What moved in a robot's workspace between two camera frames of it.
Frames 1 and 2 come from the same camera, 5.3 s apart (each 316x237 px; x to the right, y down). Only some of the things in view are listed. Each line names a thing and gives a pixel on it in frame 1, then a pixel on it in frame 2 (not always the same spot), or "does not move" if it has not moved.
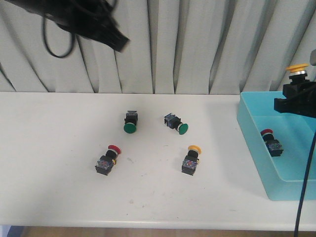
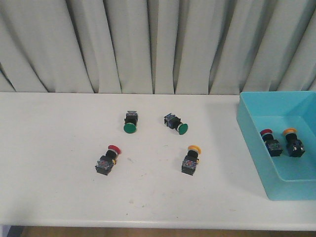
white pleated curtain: x=175 y=46 does not move
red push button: x=273 y=145 does not move
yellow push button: x=298 y=73 -> x=295 y=146
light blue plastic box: x=281 y=144 does not move
